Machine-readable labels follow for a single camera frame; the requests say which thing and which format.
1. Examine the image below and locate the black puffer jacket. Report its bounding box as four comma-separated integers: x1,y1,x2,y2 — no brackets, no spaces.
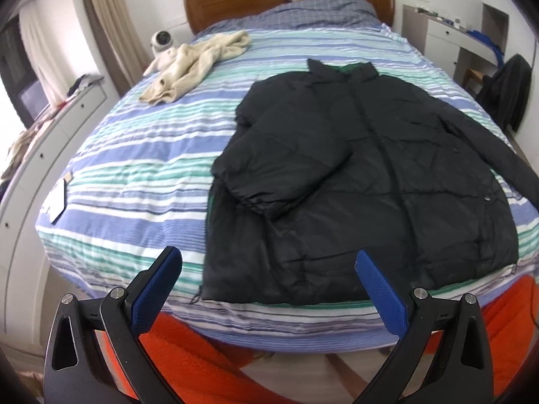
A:
201,60,538,305

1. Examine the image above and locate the white drawer cabinet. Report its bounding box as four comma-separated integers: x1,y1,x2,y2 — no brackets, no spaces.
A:
1,77,118,346

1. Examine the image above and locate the black smartphone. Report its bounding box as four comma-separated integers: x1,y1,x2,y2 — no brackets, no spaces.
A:
41,178,67,224

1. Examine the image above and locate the striped blue green bed sheet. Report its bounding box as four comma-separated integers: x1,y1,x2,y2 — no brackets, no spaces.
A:
36,25,538,353

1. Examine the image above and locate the white paper packet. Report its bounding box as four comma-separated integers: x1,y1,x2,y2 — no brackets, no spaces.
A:
63,171,73,184

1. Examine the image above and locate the black garment on chair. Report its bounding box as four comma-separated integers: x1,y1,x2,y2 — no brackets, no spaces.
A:
476,54,532,132

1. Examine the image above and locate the beige fleece garment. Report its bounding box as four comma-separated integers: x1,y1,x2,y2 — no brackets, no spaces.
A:
139,30,251,104

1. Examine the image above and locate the wooden chair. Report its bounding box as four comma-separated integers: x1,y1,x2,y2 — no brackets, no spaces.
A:
462,68,489,95

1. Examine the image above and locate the beige curtain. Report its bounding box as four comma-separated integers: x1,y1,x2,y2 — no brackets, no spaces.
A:
83,0,150,96

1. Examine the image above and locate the white desk with drawer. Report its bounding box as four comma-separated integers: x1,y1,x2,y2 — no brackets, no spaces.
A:
401,5,497,84

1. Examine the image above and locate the blue checked duvet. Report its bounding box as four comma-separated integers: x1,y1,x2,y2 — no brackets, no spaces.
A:
199,0,383,36

